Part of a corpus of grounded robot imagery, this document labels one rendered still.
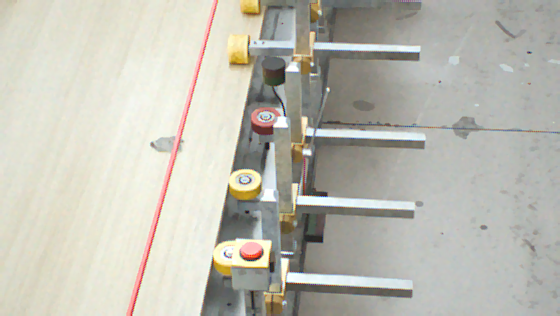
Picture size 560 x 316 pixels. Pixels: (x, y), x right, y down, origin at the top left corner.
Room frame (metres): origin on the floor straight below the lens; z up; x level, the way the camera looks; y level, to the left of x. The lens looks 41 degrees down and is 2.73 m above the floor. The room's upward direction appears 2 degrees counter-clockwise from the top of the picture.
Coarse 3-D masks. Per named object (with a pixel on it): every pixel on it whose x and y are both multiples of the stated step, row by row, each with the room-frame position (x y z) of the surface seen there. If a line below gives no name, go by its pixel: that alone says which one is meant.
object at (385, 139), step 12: (312, 132) 2.28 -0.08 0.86; (324, 132) 2.27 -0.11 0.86; (336, 132) 2.27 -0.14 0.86; (348, 132) 2.27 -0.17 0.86; (360, 132) 2.27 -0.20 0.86; (372, 132) 2.27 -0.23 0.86; (384, 132) 2.26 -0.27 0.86; (396, 132) 2.26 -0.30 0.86; (408, 132) 2.26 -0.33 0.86; (324, 144) 2.26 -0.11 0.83; (336, 144) 2.25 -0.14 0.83; (348, 144) 2.25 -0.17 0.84; (360, 144) 2.25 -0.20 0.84; (372, 144) 2.24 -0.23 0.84; (384, 144) 2.24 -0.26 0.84; (396, 144) 2.23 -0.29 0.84; (408, 144) 2.23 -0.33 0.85; (420, 144) 2.23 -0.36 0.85
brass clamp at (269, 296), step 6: (282, 264) 1.81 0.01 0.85; (288, 264) 1.83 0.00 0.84; (282, 270) 1.80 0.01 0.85; (288, 270) 1.82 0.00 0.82; (282, 276) 1.78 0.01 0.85; (282, 282) 1.76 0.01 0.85; (282, 288) 1.74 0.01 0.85; (264, 294) 1.73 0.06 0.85; (270, 294) 1.72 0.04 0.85; (276, 294) 1.72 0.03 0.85; (282, 294) 1.72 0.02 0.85; (270, 300) 1.71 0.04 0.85; (276, 300) 1.71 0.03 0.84; (282, 300) 1.72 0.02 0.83; (270, 306) 1.70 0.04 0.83; (276, 306) 1.70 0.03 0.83; (282, 306) 1.70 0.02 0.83; (270, 312) 1.70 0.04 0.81; (276, 312) 1.70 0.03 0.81
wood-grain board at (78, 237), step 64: (0, 0) 2.90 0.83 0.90; (64, 0) 2.89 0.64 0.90; (128, 0) 2.88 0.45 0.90; (192, 0) 2.87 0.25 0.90; (0, 64) 2.57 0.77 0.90; (64, 64) 2.56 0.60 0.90; (128, 64) 2.55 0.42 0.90; (192, 64) 2.54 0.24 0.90; (0, 128) 2.29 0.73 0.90; (64, 128) 2.28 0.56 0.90; (128, 128) 2.27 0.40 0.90; (192, 128) 2.26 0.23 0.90; (0, 192) 2.04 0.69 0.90; (64, 192) 2.03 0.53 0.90; (128, 192) 2.03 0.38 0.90; (192, 192) 2.02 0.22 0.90; (0, 256) 1.83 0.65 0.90; (64, 256) 1.82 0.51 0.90; (128, 256) 1.81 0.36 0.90; (192, 256) 1.80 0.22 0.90
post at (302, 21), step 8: (296, 0) 2.48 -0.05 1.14; (304, 0) 2.47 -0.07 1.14; (296, 8) 2.48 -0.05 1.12; (304, 8) 2.47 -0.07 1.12; (296, 16) 2.48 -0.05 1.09; (304, 16) 2.47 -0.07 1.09; (296, 24) 2.48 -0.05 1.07; (304, 24) 2.47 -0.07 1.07; (296, 32) 2.48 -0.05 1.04; (304, 32) 2.47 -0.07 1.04; (296, 40) 2.48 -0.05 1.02; (304, 40) 2.47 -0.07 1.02; (296, 48) 2.48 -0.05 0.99; (304, 48) 2.47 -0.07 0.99; (304, 80) 2.47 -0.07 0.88; (304, 88) 2.47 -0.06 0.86; (304, 96) 2.47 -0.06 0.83; (304, 104) 2.47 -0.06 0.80; (304, 112) 2.47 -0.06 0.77
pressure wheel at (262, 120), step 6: (264, 108) 2.33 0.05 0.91; (270, 108) 2.33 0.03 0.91; (252, 114) 2.30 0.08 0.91; (258, 114) 2.30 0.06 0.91; (264, 114) 2.30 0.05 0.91; (270, 114) 2.30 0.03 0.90; (276, 114) 2.30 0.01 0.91; (252, 120) 2.28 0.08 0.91; (258, 120) 2.28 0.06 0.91; (264, 120) 2.28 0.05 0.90; (270, 120) 2.28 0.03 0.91; (252, 126) 2.28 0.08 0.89; (258, 126) 2.26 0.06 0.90; (264, 126) 2.25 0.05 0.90; (270, 126) 2.26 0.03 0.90; (258, 132) 2.26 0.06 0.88; (264, 132) 2.25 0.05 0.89; (270, 132) 2.26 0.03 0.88
